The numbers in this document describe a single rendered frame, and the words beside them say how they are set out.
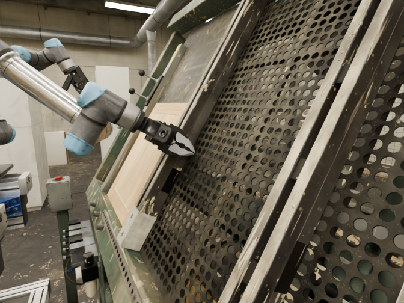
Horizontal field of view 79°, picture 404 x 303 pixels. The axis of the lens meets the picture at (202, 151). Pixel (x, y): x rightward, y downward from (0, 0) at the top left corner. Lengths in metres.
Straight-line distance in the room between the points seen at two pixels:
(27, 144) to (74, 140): 2.96
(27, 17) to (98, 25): 1.97
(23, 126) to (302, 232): 3.47
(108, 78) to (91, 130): 4.40
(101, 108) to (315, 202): 0.54
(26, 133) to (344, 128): 3.49
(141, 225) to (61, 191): 0.85
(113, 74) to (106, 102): 4.42
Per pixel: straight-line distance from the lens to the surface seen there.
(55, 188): 1.63
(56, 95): 0.87
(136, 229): 0.86
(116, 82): 5.10
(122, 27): 9.88
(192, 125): 0.84
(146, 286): 0.75
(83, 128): 0.71
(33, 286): 2.07
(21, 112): 3.65
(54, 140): 6.32
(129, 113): 0.70
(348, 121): 0.47
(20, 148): 3.70
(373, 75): 0.52
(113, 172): 1.44
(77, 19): 9.82
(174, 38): 1.81
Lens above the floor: 1.37
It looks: 11 degrees down
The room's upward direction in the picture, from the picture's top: straight up
